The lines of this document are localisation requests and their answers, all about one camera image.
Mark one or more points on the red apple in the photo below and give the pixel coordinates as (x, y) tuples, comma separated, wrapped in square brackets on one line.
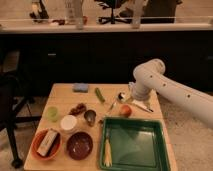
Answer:
[(125, 111)]

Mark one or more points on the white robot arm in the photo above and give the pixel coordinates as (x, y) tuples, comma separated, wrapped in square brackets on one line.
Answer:
[(150, 76)]

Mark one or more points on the small metal cup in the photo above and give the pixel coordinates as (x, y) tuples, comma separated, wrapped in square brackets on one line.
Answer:
[(90, 116)]

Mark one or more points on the green plastic cup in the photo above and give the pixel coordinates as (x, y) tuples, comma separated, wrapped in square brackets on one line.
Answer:
[(52, 114)]

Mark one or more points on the dark red grapes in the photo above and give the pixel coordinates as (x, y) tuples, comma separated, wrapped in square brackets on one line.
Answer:
[(80, 108)]

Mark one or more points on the white round container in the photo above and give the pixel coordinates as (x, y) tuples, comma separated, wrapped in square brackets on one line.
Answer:
[(68, 123)]

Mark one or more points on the green plastic tray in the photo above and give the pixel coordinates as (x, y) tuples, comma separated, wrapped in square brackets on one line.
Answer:
[(136, 145)]

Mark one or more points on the dark red bowl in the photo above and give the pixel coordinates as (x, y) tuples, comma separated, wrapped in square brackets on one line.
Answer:
[(79, 145)]

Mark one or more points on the corn cob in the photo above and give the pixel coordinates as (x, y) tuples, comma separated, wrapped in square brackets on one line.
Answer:
[(107, 154)]

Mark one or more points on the white box in bowl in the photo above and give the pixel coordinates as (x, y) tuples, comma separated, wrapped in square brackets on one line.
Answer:
[(47, 142)]

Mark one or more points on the black office chair background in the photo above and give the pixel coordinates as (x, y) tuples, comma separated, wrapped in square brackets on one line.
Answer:
[(112, 5)]

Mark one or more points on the orange bowl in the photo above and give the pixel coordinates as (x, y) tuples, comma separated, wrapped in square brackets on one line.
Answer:
[(52, 152)]

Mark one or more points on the black office chair left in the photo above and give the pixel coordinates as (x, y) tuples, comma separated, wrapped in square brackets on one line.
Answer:
[(12, 100)]

